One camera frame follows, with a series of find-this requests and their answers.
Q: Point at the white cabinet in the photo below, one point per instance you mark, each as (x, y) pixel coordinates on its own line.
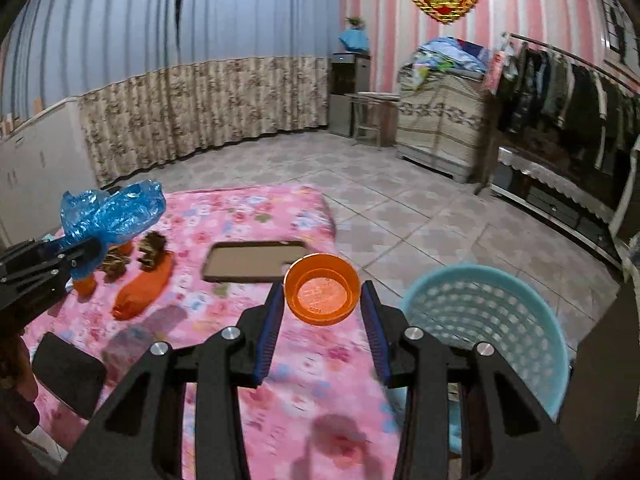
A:
(43, 159)

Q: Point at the brown phone case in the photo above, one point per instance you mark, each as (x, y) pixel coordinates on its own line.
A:
(261, 261)

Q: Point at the small orange fruit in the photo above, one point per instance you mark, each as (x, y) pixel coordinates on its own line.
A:
(85, 287)

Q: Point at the blue covered plant pot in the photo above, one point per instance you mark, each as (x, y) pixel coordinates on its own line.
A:
(354, 37)

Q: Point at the blue floral curtain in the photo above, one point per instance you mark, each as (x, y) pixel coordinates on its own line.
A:
(158, 80)

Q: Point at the cloth covered chest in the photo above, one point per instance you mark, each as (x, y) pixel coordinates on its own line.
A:
(442, 121)

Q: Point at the blue plastic bag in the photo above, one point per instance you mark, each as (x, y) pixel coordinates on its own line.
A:
(108, 219)

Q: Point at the water dispenser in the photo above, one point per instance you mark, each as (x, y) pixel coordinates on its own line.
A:
(349, 74)

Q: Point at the small wooden stool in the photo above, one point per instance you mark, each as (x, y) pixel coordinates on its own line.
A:
(374, 118)

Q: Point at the teal plastic basket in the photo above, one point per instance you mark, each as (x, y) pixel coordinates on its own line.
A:
(467, 305)

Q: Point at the framed wall picture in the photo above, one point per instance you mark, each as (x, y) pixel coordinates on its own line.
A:
(621, 39)

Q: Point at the low tv stand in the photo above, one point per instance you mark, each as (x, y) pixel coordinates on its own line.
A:
(556, 200)

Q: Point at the orange plastic bag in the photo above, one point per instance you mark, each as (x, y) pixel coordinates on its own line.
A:
(133, 299)

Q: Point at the orange plastic bowl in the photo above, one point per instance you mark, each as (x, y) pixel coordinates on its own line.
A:
(321, 289)

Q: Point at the pink floral tablecloth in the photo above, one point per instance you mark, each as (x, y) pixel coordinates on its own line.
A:
(320, 413)

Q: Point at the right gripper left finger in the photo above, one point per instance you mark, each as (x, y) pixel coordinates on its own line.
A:
(137, 432)

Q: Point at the brown wrapper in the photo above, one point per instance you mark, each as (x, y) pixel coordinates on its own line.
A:
(152, 248)

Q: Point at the pile of bedding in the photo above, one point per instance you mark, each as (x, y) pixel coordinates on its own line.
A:
(443, 53)

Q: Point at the clothes rack with garments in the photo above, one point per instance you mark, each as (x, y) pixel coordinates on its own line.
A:
(563, 108)

